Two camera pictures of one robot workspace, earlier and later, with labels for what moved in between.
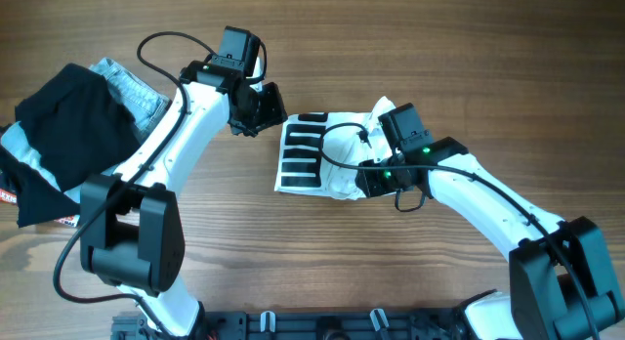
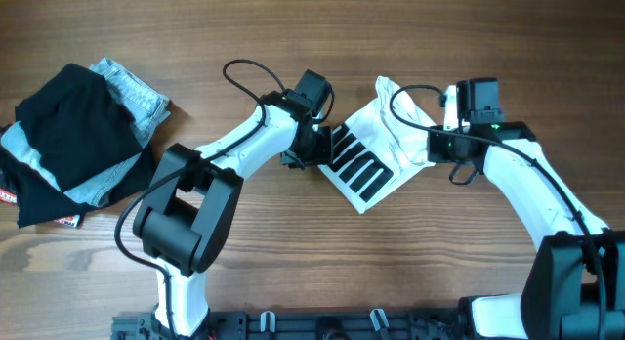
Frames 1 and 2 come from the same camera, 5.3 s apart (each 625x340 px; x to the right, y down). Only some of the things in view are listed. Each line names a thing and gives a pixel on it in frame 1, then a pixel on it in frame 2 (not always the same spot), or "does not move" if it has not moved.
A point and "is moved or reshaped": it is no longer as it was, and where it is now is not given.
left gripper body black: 265,109 to 317,151
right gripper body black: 383,182 to 443,148
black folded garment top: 79,124 does not move
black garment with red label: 38,200 does not move
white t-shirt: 301,166 is moved or reshaped
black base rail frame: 311,325 does not move
